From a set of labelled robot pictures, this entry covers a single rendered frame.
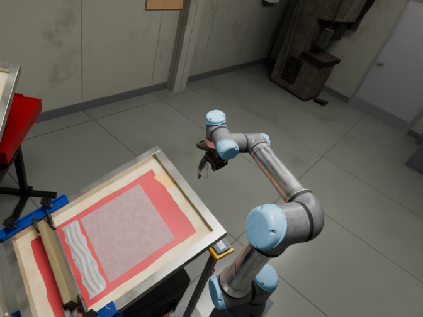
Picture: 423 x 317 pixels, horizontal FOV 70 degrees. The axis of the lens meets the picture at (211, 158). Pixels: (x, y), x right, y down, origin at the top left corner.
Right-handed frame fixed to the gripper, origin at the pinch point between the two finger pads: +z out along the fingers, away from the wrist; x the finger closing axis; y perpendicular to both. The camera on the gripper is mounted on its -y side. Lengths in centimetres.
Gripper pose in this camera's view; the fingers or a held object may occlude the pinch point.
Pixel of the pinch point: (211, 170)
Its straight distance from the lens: 141.2
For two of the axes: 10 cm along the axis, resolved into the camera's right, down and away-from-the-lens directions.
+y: 5.7, 6.2, -5.4
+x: 8.2, -4.2, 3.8
